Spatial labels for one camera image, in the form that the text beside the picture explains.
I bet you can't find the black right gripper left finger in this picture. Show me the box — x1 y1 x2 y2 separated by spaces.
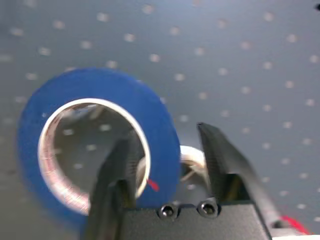
84 137 143 240

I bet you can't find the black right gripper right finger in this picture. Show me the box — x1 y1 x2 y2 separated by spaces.
196 121 285 229

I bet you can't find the blue tape roll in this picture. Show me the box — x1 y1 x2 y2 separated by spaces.
16 66 182 232

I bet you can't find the grey perforated pegboard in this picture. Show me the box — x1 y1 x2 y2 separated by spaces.
0 0 320 240

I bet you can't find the white tape roll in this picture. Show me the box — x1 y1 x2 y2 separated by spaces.
179 144 210 183

